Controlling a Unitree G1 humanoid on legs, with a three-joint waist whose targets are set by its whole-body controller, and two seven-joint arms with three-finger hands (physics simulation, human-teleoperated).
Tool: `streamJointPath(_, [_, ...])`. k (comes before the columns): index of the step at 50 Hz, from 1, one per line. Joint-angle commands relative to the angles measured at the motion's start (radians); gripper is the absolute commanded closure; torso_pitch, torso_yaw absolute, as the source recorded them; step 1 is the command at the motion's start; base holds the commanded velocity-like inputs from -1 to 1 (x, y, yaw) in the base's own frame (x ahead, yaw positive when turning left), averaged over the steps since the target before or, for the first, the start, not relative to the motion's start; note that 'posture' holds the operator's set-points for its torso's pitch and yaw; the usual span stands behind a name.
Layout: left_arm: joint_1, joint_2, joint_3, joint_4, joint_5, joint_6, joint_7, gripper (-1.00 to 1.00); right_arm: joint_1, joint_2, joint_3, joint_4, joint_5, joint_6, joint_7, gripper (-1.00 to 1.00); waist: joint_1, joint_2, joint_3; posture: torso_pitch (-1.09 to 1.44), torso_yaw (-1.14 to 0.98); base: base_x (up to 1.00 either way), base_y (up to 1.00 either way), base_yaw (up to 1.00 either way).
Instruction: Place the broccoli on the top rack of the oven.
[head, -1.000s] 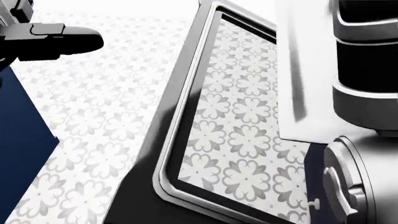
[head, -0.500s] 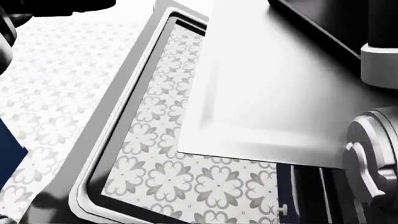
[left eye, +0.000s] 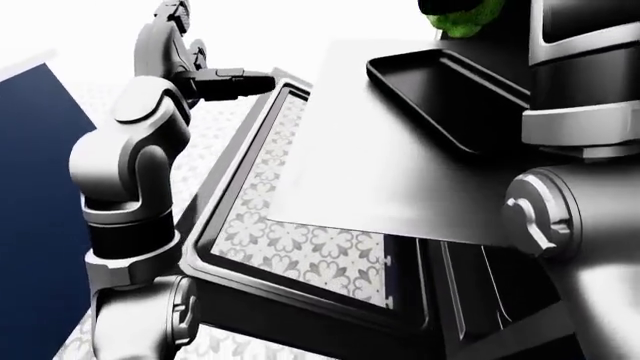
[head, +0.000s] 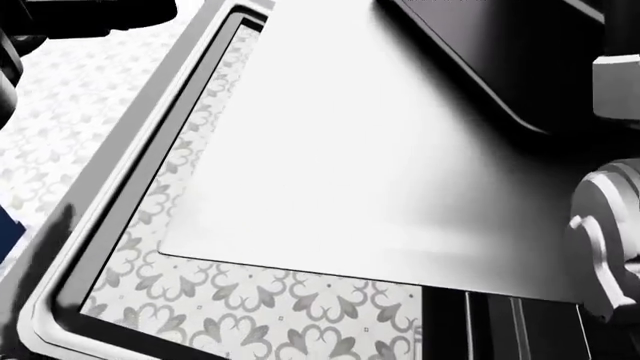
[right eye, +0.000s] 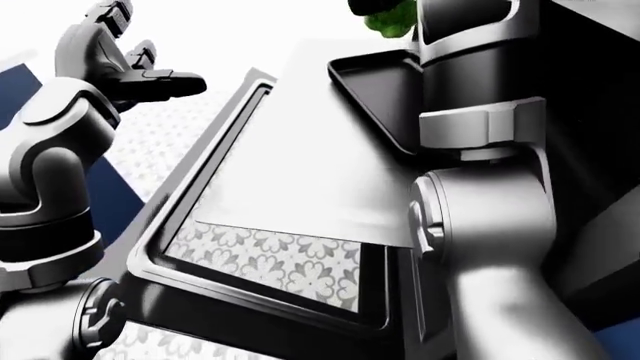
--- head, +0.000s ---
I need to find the black oven lower drawer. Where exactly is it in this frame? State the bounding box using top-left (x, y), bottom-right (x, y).
top-left (421, 286), bottom-right (592, 360)

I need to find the dark blue cabinet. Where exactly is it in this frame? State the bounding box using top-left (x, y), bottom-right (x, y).
top-left (0, 204), bottom-right (27, 266)

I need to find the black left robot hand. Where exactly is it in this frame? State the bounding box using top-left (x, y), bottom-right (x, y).
top-left (19, 0), bottom-right (182, 41)

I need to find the white flat metal panel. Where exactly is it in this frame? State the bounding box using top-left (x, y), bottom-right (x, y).
top-left (157, 0), bottom-right (596, 305)

